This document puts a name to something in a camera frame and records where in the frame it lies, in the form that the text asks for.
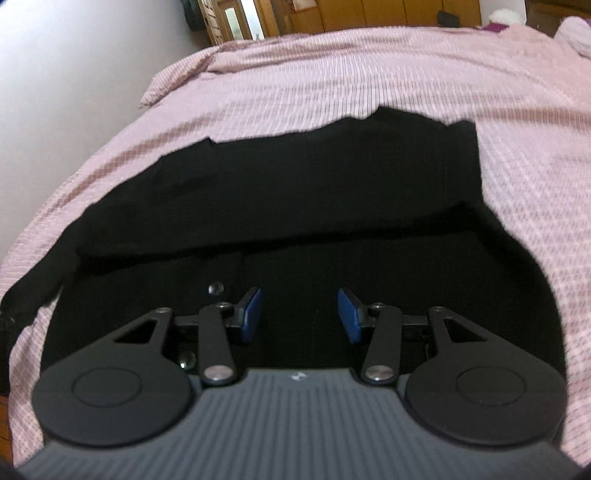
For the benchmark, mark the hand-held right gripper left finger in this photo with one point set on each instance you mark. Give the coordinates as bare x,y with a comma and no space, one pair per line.
251,314

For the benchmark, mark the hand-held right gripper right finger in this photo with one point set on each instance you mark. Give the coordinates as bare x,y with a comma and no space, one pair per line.
348,316

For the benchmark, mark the black garment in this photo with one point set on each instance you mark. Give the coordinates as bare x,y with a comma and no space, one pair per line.
295,203

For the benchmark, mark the pink checked bed cover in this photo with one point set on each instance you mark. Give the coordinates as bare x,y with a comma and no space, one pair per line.
351,74

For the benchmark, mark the wooden door with glass pane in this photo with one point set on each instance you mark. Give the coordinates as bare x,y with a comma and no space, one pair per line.
238,21

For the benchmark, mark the wooden wardrobe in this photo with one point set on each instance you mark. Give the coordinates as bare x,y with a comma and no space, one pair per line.
369,14

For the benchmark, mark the dark bag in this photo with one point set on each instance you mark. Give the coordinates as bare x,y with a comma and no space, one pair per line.
189,14

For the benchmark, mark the small black object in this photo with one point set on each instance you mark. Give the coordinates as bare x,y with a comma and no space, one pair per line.
446,18

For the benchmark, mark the pink pillow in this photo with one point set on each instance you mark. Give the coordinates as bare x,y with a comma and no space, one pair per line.
575,34

